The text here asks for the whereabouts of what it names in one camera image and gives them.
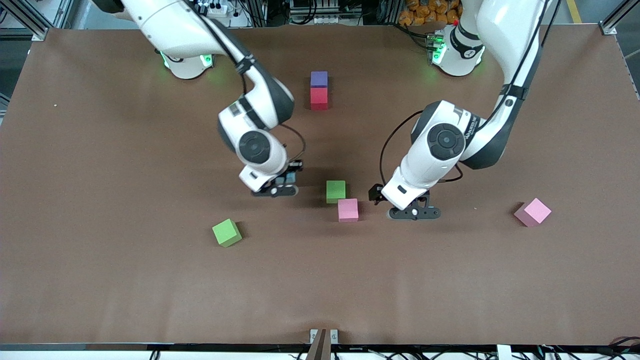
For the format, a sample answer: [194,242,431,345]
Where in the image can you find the green foam block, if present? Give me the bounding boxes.
[211,218,243,248]
[326,180,347,204]

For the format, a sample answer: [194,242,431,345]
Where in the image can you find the brown table cover sheet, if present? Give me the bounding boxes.
[0,24,640,346]

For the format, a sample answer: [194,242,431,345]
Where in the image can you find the pale pink foam block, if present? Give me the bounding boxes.
[513,197,552,228]

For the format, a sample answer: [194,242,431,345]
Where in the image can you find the grey electronics rack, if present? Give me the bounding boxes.
[289,0,362,26]

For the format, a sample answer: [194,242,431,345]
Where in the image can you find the white power strip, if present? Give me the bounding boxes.
[197,1,229,17]

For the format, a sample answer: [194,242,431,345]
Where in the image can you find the bag of orange snacks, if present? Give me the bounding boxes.
[398,0,463,27]

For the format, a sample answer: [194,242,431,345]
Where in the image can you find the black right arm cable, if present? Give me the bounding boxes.
[182,0,307,166]

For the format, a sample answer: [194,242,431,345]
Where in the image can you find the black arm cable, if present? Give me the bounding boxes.
[182,0,307,166]
[378,0,551,187]

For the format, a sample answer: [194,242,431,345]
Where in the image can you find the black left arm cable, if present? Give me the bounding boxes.
[378,0,551,187]

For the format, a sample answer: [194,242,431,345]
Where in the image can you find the small metal bracket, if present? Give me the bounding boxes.
[309,328,339,345]

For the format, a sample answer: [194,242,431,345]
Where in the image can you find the tangled black cables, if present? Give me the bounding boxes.
[537,337,640,360]

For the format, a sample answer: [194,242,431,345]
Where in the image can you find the aluminium frame profile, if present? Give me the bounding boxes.
[0,0,76,42]
[599,0,640,36]

